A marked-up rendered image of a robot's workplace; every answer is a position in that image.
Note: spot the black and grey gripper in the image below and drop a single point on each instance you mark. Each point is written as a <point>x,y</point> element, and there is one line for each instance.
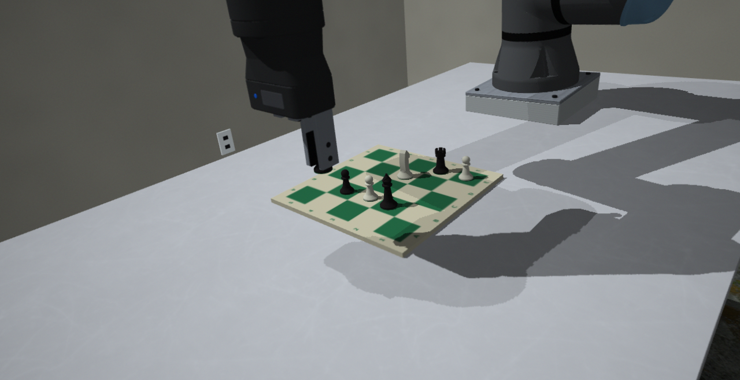
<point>286,70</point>

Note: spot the green and cream chessboard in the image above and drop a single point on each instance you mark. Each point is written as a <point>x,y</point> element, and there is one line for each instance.
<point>426,202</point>

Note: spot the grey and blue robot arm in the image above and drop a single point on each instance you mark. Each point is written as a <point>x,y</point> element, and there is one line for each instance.
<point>537,54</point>

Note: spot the white chess pawn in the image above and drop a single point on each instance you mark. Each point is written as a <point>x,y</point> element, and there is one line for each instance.
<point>370,195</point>
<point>465,175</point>

